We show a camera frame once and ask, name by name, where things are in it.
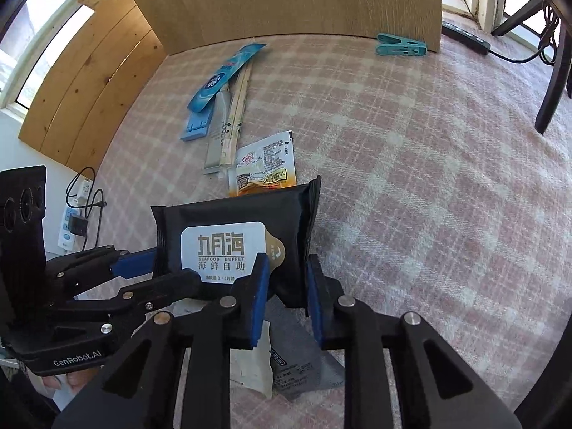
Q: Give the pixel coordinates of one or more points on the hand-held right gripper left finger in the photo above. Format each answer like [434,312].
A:
[259,308]

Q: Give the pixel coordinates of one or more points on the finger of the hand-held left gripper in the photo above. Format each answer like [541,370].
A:
[152,290]
[134,263]

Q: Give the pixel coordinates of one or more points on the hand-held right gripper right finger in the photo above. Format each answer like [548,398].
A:
[315,308]

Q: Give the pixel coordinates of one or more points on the black wet wipes pack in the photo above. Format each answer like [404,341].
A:
[223,219]

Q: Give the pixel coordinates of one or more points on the person's left hand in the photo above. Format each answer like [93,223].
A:
[71,380]

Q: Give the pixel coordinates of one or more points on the white power strip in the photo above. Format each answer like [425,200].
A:
[67,234]

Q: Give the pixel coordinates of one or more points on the printed packaging card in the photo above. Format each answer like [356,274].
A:
[299,366]

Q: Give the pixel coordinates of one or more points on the black charger plug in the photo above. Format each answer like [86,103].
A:
[79,225]

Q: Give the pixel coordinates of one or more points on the red white seasoning sachet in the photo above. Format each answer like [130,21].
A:
[266,165]

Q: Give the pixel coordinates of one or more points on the wooden plank panel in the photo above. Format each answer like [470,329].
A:
[89,89]

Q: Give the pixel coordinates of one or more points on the paper wrapped chopsticks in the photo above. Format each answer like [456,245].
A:
[237,111]

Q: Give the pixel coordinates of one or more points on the teal plastic clothespin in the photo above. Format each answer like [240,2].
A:
[400,47]

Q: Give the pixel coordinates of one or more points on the light wooden board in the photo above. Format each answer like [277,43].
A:
[290,0]

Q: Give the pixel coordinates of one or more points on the black inline controller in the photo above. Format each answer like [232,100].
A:
[464,35]

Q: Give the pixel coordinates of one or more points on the black tripod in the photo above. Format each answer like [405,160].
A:
[554,85]

